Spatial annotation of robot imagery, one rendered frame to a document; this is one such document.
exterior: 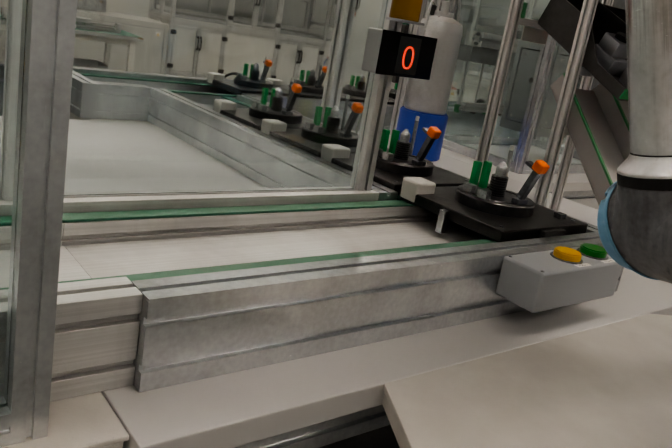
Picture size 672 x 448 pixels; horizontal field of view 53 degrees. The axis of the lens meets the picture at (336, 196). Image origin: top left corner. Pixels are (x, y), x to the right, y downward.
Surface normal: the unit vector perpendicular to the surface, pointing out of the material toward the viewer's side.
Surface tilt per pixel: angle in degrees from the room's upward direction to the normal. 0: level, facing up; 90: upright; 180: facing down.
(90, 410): 0
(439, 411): 0
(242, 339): 90
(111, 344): 90
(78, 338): 90
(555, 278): 90
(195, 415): 0
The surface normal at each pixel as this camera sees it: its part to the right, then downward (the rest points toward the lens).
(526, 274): -0.79, 0.03
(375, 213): 0.59, 0.30
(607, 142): 0.43, -0.47
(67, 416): 0.17, -0.95
